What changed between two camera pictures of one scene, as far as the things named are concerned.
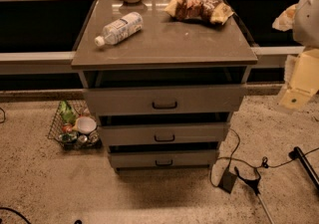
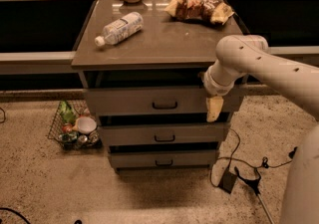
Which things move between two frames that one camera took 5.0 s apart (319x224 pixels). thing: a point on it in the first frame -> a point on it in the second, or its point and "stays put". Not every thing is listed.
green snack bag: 67,113 stays put
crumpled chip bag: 198,7 stays put
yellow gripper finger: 284,21 -> 201,75
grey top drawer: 164,100 stays put
